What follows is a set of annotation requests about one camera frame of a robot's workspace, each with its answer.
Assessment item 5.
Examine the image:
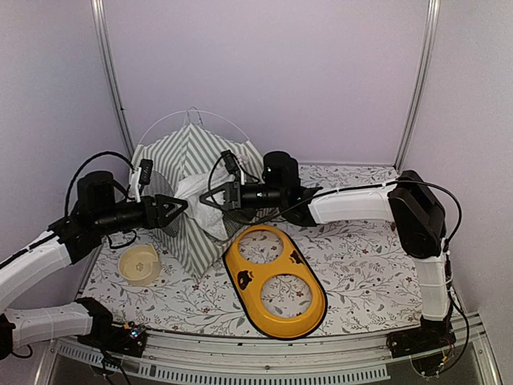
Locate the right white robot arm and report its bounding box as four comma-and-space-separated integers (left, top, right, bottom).
200, 150, 451, 350

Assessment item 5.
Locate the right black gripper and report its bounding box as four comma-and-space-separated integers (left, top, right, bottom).
198, 180, 284, 214

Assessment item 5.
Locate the aluminium frame post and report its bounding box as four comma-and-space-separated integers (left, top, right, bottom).
91, 0, 135, 158
394, 0, 441, 171

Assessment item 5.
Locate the yellow double bowl holder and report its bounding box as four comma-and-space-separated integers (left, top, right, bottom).
222, 225, 328, 340

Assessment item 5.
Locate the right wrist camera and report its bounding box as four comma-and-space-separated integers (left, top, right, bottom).
221, 150, 245, 185

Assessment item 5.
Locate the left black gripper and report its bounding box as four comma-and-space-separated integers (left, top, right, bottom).
94, 193, 189, 236

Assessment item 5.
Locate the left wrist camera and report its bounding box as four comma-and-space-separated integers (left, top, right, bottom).
127, 159, 153, 202

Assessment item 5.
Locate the right aluminium frame post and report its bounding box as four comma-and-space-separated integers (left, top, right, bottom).
394, 0, 441, 171

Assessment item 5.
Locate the floral patterned table mat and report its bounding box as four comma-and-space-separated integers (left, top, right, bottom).
86, 163, 458, 338

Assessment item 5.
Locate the left aluminium frame post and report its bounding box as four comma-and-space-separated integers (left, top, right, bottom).
91, 0, 135, 158

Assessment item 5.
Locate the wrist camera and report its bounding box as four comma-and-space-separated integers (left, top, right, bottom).
127, 159, 153, 202
221, 150, 245, 185

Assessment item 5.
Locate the cream pet bowl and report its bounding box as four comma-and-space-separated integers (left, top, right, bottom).
118, 245, 161, 287

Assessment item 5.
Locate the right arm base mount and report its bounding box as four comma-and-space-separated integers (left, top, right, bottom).
386, 318, 456, 377

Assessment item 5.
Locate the front aluminium rail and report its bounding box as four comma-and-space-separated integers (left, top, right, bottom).
32, 313, 504, 384

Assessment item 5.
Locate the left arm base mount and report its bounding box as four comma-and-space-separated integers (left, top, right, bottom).
76, 298, 147, 358

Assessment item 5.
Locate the green striped pet tent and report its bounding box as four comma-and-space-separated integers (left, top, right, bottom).
132, 124, 263, 282

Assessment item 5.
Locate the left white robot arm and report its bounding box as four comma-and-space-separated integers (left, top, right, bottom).
1, 171, 188, 358

